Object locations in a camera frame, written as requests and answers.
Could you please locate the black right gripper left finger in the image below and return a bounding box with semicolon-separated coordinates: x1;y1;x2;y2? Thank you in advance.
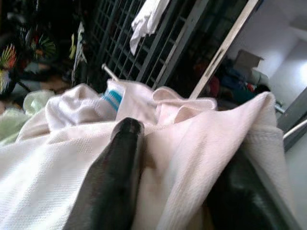
64;117;145;230

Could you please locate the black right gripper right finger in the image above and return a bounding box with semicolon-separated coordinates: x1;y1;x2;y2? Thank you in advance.
205;149;296;230

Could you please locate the pale pink towel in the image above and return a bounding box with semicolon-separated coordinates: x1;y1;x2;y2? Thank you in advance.
0;86;292;230

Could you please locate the pile of colourful clothes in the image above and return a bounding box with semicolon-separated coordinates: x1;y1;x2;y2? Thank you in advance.
208;58;271;105

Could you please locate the white garment with blue stripes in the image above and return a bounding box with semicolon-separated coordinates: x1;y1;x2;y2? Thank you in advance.
45;79;154;131

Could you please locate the silver drying rack rod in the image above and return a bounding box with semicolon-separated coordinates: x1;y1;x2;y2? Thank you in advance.
101;63;118;81

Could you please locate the light green towel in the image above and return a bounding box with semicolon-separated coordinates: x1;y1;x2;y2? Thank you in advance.
0;90;54;147

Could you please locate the dark metal window grille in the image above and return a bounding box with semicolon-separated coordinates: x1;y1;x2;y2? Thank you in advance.
83;0;250;96

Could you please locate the brown cardboard box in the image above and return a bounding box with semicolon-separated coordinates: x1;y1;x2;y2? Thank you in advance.
234;49;264;70

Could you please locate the colourful patterned hanging garment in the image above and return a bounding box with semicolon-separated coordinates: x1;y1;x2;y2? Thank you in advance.
0;14;58;96

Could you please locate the white hanging cloth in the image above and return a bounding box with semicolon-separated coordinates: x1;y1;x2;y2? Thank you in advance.
129;0;171;55

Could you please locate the white sliding door frame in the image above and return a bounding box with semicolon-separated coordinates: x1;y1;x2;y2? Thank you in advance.
189;0;263;99

